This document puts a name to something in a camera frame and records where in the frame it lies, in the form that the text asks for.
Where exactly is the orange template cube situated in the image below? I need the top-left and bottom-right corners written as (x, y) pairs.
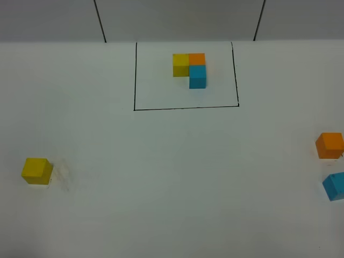
top-left (189, 53), bottom-right (206, 66)

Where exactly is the blue template cube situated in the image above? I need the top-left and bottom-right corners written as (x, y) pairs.
top-left (189, 65), bottom-right (206, 89)

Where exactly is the yellow template cube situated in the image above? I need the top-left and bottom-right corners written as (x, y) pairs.
top-left (173, 54), bottom-right (189, 77)

